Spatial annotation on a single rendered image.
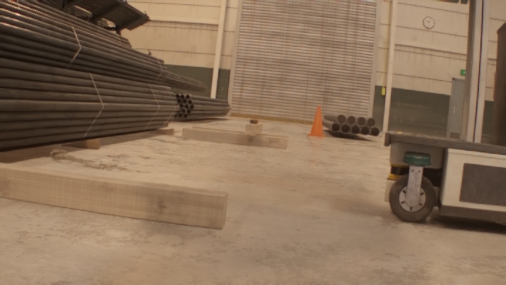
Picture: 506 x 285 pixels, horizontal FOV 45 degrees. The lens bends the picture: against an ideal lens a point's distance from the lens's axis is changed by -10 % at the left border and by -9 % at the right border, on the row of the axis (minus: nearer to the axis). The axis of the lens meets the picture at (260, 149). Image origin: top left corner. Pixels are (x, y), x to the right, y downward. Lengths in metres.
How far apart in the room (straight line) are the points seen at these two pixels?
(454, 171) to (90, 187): 1.24
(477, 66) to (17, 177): 1.71
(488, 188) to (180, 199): 1.09
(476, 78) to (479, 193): 0.46
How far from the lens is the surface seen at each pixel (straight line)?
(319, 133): 10.86
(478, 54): 2.56
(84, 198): 2.01
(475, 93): 2.55
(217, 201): 1.92
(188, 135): 6.38
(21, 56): 3.86
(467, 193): 2.38
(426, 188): 2.45
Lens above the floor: 0.36
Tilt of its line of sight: 3 degrees down
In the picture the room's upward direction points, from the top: 6 degrees clockwise
